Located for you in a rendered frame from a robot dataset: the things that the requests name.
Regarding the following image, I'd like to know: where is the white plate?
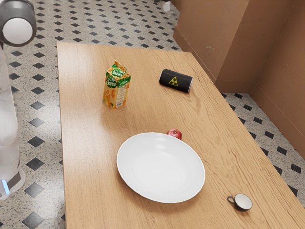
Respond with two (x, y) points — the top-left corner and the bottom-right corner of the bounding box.
(116, 132), (206, 204)

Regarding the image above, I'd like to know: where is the red pomegranate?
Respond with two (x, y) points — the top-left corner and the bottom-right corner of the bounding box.
(166, 129), (183, 141)

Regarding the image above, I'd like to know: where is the black can with yellow symbol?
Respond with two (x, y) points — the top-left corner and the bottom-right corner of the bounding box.
(159, 68), (193, 94)

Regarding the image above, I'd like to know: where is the orange juice carton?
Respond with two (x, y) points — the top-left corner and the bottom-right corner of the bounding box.
(102, 60), (132, 110)

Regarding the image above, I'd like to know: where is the small grey cup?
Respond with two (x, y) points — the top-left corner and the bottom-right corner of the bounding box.
(226, 193), (253, 212)

